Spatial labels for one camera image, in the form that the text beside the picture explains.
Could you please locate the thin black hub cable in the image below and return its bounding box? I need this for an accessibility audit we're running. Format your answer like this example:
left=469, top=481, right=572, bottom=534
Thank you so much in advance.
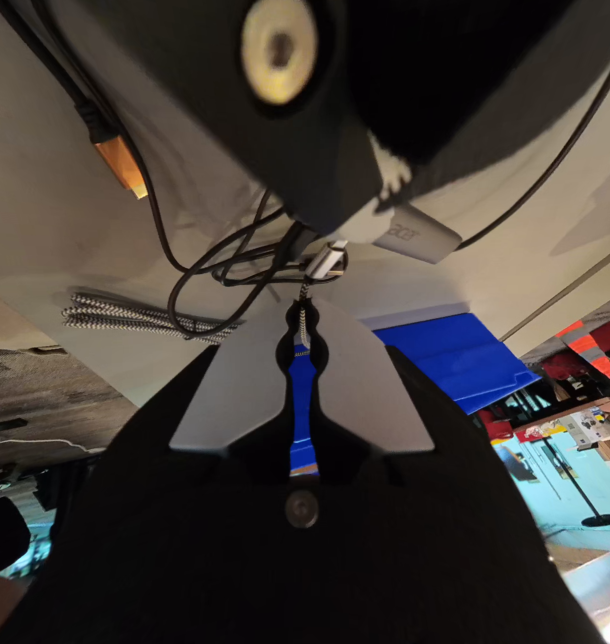
left=456, top=48, right=610, bottom=251

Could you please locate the orange striped cone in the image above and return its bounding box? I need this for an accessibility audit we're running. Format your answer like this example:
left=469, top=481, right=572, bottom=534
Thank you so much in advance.
left=557, top=319, right=610, bottom=380

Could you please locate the braided cable silver plug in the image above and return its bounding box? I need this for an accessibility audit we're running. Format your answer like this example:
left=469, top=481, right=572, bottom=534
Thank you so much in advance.
left=61, top=240, right=348, bottom=359

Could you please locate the black pole stand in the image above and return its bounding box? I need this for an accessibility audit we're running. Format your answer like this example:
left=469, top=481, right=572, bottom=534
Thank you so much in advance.
left=542, top=437, right=610, bottom=529

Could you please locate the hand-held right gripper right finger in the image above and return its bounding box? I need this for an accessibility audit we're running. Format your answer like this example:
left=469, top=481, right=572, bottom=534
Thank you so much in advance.
left=310, top=297, right=436, bottom=457

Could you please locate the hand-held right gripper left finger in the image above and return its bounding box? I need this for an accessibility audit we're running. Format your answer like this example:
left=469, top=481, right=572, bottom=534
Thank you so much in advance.
left=168, top=299, right=296, bottom=458

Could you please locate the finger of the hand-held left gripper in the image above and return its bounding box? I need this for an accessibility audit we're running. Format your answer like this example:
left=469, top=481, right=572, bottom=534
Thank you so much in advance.
left=330, top=199, right=401, bottom=245
left=370, top=133, right=412, bottom=202

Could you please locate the blue plastic bin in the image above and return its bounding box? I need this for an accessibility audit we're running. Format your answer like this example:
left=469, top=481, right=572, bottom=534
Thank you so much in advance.
left=287, top=312, right=542, bottom=476

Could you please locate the thin black usb cable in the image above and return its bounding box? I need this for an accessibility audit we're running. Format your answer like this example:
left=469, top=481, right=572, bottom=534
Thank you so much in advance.
left=33, top=0, right=348, bottom=339

